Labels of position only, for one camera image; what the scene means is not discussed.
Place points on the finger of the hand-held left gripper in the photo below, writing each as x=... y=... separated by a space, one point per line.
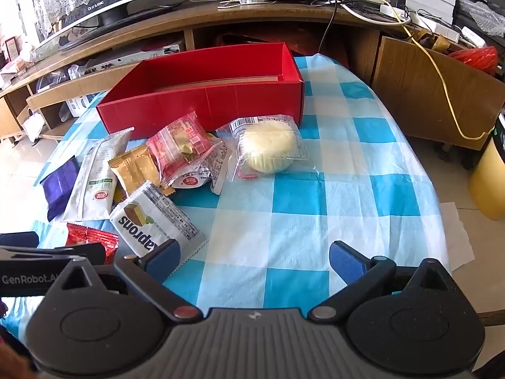
x=90 y=252
x=19 y=239

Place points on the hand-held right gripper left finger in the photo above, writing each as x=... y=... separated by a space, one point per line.
x=167 y=254

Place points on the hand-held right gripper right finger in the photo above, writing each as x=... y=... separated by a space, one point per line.
x=347 y=262

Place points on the small red snack packet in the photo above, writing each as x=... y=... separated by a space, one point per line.
x=92 y=239

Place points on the white wafer packet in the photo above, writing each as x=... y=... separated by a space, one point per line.
x=158 y=213

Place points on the purple foil snack packet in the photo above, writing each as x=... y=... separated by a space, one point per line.
x=59 y=187

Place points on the long white snack packet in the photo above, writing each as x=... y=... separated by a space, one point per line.
x=96 y=166

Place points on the gold snack packet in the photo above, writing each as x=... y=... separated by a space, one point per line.
x=134 y=169

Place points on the white red-label snack packet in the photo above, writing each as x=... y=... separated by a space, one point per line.
x=216 y=166

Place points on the red clear snack packet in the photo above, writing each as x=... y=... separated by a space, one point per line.
x=177 y=146

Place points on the round pastry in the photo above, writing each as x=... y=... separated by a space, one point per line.
x=268 y=148

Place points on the red cardboard box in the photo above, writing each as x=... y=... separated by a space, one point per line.
x=197 y=102

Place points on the blue white checked tablecloth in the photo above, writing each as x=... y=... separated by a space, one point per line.
x=315 y=189

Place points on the white paper sheet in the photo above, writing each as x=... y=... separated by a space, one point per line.
x=457 y=237

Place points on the white box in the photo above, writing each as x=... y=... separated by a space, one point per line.
x=79 y=105

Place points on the yellow waste bin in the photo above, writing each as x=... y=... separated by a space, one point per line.
x=487 y=181

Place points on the silver audio receiver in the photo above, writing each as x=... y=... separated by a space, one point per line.
x=130 y=57

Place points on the red plastic bag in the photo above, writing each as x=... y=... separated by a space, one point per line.
x=479 y=57

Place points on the wooden television cabinet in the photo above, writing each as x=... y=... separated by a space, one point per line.
x=236 y=19

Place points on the long white power strip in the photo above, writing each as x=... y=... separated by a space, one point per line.
x=438 y=27

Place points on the short white power strip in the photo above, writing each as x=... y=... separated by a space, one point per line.
x=473 y=36

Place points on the black power adapter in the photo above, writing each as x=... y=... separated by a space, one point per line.
x=395 y=0

